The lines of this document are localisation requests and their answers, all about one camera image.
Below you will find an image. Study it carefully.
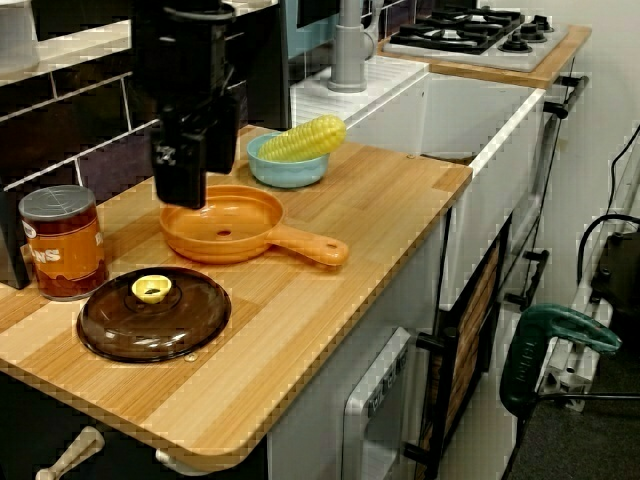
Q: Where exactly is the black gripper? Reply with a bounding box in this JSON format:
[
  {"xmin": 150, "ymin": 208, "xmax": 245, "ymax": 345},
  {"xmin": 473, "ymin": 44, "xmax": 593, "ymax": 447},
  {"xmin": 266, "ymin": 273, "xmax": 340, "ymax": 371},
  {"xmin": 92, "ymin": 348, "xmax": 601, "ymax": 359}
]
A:
[{"xmin": 132, "ymin": 17, "xmax": 241, "ymax": 211}]

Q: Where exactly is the light blue bowl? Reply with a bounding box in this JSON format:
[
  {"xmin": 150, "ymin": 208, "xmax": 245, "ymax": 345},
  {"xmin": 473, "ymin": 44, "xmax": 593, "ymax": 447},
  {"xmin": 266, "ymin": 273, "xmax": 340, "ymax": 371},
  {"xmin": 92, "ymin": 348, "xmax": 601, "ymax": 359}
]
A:
[{"xmin": 246, "ymin": 132, "xmax": 332, "ymax": 190}]

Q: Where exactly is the orange toy frying pan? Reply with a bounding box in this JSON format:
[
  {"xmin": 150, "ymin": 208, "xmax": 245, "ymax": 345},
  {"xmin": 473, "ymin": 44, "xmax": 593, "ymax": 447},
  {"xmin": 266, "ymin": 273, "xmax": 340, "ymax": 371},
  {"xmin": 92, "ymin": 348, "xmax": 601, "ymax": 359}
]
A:
[{"xmin": 158, "ymin": 184, "xmax": 350, "ymax": 267}]

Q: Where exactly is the yellow toy corn cob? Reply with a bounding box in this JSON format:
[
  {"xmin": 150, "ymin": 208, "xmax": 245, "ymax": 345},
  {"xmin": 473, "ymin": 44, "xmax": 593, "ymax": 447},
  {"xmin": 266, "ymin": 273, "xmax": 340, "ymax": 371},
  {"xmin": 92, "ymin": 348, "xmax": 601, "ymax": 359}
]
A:
[{"xmin": 257, "ymin": 114, "xmax": 348, "ymax": 163}]

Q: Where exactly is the brown lid with yellow knob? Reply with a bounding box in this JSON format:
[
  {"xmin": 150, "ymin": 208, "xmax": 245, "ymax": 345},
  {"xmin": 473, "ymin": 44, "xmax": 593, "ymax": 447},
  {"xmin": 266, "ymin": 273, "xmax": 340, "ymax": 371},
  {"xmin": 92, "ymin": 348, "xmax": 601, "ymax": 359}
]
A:
[{"xmin": 75, "ymin": 265, "xmax": 233, "ymax": 364}]

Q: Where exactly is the dark kitchen upright panel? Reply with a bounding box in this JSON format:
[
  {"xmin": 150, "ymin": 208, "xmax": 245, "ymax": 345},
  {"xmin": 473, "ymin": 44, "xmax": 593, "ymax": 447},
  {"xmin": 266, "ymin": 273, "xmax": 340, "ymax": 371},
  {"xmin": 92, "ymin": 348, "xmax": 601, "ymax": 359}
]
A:
[{"xmin": 239, "ymin": 0, "xmax": 293, "ymax": 133}]

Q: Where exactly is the toy beans can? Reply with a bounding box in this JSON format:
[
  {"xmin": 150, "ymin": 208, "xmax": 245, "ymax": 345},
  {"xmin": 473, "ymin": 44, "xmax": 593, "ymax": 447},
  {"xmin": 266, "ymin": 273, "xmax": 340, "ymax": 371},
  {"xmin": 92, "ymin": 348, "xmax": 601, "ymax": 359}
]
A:
[{"xmin": 18, "ymin": 184, "xmax": 110, "ymax": 302}]

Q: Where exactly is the grey toy faucet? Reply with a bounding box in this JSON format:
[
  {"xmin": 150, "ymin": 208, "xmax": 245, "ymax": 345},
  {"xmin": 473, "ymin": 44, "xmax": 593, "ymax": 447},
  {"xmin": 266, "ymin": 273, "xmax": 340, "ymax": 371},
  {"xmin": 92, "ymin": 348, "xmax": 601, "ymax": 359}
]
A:
[{"xmin": 327, "ymin": 0, "xmax": 387, "ymax": 94}]

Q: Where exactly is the white toy sink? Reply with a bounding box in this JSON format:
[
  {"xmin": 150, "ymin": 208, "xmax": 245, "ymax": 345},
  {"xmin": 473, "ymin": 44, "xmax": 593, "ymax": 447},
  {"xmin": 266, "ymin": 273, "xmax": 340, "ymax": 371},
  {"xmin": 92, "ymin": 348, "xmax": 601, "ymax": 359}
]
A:
[{"xmin": 289, "ymin": 54, "xmax": 547, "ymax": 312}]

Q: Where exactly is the white cabinet knob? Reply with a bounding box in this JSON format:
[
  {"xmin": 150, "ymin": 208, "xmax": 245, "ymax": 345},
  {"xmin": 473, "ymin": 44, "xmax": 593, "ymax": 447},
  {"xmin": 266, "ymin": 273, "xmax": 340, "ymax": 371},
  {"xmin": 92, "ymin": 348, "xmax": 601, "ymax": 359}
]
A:
[{"xmin": 154, "ymin": 447, "xmax": 202, "ymax": 475}]

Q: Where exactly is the wooden stove counter board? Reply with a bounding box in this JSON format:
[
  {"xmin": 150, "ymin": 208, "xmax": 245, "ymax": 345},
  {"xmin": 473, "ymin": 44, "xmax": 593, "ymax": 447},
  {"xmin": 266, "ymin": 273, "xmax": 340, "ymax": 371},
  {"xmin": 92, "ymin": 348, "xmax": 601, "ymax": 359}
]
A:
[{"xmin": 377, "ymin": 24, "xmax": 593, "ymax": 91}]

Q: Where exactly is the black framed wooden door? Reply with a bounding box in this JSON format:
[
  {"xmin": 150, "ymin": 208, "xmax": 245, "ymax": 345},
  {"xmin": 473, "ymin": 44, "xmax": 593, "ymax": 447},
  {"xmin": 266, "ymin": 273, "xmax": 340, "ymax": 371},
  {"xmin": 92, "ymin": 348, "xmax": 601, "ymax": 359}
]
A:
[{"xmin": 417, "ymin": 214, "xmax": 514, "ymax": 480}]

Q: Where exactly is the toy gas stove top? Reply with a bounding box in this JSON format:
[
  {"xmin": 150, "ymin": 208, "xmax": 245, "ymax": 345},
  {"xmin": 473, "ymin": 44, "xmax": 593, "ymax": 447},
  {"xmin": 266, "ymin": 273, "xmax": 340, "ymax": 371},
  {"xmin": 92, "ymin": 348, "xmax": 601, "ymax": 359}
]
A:
[{"xmin": 382, "ymin": 4, "xmax": 571, "ymax": 72}]

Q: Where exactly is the white cabinet handle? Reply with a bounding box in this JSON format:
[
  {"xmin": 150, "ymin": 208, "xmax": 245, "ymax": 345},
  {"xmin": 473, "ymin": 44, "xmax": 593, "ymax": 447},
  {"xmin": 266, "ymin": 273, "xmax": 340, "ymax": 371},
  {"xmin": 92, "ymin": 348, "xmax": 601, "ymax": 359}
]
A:
[{"xmin": 34, "ymin": 426, "xmax": 106, "ymax": 480}]

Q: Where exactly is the black bar handle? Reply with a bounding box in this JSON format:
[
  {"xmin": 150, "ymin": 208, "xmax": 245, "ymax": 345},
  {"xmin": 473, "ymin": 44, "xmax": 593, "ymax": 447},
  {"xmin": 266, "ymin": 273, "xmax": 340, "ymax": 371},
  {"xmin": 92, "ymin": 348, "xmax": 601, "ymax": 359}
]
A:
[
  {"xmin": 403, "ymin": 327, "xmax": 460, "ymax": 480},
  {"xmin": 542, "ymin": 74, "xmax": 591, "ymax": 120},
  {"xmin": 503, "ymin": 248, "xmax": 551, "ymax": 310}
]

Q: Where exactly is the green clamp handle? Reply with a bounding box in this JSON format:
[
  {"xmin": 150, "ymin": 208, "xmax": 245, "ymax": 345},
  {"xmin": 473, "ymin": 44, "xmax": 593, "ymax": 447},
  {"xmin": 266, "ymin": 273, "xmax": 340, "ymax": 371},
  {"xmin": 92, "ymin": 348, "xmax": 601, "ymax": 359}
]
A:
[{"xmin": 499, "ymin": 303, "xmax": 640, "ymax": 417}]

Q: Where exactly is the thick black cable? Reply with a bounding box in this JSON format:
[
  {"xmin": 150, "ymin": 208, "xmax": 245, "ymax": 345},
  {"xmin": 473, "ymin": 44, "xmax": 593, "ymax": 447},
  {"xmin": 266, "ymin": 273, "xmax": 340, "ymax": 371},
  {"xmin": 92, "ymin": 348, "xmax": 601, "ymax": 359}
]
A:
[{"xmin": 576, "ymin": 213, "xmax": 640, "ymax": 301}]

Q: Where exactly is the thin black cable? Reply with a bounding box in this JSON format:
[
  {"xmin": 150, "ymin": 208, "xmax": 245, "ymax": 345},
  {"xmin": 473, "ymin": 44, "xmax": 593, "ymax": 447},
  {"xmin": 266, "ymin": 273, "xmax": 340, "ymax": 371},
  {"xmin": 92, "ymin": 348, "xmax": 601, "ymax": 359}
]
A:
[{"xmin": 606, "ymin": 133, "xmax": 640, "ymax": 217}]

